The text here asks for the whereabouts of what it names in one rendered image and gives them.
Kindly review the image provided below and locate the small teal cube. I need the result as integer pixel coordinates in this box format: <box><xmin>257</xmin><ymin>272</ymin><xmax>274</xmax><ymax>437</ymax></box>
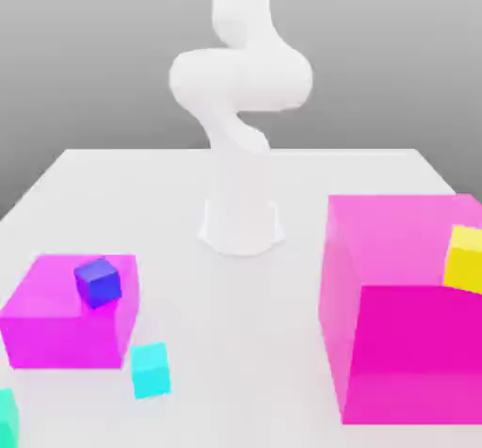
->
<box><xmin>0</xmin><ymin>387</ymin><xmax>20</xmax><ymax>448</ymax></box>

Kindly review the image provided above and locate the large magenta box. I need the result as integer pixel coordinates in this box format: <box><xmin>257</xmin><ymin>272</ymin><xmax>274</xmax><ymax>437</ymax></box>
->
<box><xmin>0</xmin><ymin>253</ymin><xmax>141</xmax><ymax>370</ymax></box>

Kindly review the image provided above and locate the small yellow cube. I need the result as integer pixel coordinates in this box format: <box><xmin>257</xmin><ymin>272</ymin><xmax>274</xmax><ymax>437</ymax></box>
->
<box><xmin>442</xmin><ymin>224</ymin><xmax>482</xmax><ymax>295</ymax></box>

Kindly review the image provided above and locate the large pink box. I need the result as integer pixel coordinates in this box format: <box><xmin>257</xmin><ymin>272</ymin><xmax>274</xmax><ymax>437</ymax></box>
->
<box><xmin>317</xmin><ymin>193</ymin><xmax>482</xmax><ymax>426</ymax></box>

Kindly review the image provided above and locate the small blue cube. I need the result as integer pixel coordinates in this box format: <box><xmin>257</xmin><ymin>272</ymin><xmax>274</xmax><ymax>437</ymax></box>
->
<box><xmin>73</xmin><ymin>257</ymin><xmax>123</xmax><ymax>311</ymax></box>

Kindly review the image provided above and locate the small cyan cube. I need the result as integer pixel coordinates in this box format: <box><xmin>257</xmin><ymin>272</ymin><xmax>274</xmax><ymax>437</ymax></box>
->
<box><xmin>130</xmin><ymin>342</ymin><xmax>172</xmax><ymax>401</ymax></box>

